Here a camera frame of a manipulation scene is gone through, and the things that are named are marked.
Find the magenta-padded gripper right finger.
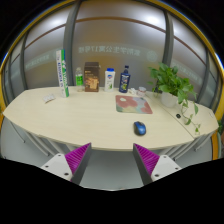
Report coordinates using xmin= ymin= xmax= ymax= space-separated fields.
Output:
xmin=132 ymin=143 xmax=183 ymax=186

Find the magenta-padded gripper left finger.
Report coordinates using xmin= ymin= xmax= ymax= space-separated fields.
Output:
xmin=40 ymin=142 xmax=93 ymax=186

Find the blue computer mouse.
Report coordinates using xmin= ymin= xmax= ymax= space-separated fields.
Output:
xmin=133 ymin=120 xmax=147 ymax=136

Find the floral print mouse pad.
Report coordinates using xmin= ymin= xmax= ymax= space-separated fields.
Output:
xmin=115 ymin=94 xmax=154 ymax=115

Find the green plant in white pot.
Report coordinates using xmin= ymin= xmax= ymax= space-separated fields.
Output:
xmin=147 ymin=62 xmax=203 ymax=136

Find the small white packet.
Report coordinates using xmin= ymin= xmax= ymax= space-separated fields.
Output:
xmin=42 ymin=93 xmax=56 ymax=103

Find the small white jar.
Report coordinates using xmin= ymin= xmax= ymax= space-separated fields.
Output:
xmin=137 ymin=86 xmax=147 ymax=98

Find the clear green-label water bottle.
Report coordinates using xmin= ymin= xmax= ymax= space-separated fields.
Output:
xmin=74 ymin=67 xmax=85 ymax=93

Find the dark blue pump bottle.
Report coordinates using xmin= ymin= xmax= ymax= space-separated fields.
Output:
xmin=118 ymin=64 xmax=132 ymax=94

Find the brown carton box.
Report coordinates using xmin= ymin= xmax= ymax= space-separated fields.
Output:
xmin=83 ymin=61 xmax=101 ymax=93

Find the white bottle with blue cap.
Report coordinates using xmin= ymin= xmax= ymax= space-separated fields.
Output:
xmin=104 ymin=67 xmax=116 ymax=93

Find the tall white green tube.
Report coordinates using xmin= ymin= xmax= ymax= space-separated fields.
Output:
xmin=55 ymin=49 xmax=70 ymax=98

